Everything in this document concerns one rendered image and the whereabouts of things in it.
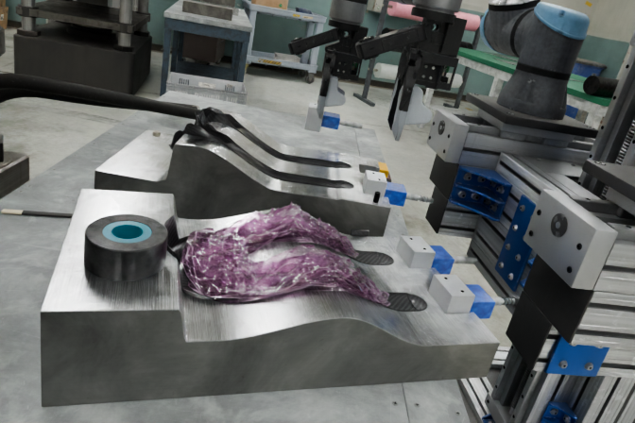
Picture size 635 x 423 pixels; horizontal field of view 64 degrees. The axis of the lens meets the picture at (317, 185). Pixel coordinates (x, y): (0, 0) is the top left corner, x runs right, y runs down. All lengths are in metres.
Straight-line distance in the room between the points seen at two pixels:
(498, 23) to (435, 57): 0.50
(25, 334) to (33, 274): 0.12
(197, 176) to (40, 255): 0.26
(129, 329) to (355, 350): 0.24
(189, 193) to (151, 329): 0.41
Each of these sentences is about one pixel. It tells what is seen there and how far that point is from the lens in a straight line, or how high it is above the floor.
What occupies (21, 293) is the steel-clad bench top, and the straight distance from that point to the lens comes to 0.73.
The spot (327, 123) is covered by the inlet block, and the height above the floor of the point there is 0.93.
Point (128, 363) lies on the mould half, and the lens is 0.54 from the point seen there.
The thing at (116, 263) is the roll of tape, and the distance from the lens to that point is 0.53.
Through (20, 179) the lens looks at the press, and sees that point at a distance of 1.18.
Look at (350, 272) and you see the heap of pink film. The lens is 0.61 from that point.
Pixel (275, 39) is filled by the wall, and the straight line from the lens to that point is 7.27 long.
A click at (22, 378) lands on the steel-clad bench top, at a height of 0.80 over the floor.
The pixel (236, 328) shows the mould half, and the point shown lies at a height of 0.87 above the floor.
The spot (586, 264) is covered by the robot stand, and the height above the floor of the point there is 0.94.
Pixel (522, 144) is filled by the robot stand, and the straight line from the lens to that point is 1.23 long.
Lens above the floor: 1.21
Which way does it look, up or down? 21 degrees down
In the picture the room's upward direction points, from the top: 12 degrees clockwise
